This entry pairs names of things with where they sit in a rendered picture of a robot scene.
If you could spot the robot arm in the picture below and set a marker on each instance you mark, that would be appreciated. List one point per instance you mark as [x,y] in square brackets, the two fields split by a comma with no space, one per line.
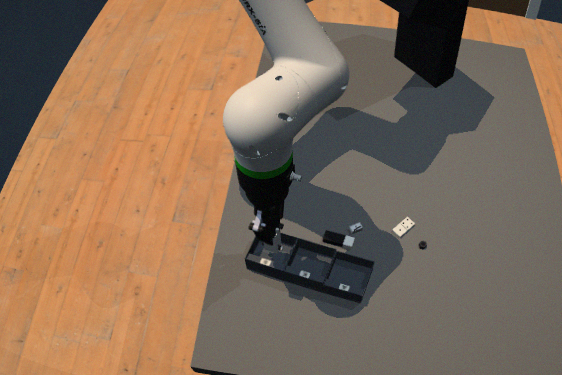
[262,117]

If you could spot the cream and grey domino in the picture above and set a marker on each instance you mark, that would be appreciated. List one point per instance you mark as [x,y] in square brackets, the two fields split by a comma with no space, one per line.
[403,227]

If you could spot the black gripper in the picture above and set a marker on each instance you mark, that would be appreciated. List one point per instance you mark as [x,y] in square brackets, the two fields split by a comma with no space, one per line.
[271,229]

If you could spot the dark three-compartment bin rack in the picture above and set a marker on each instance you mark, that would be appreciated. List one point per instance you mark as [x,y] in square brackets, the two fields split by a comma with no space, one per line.
[300,256]

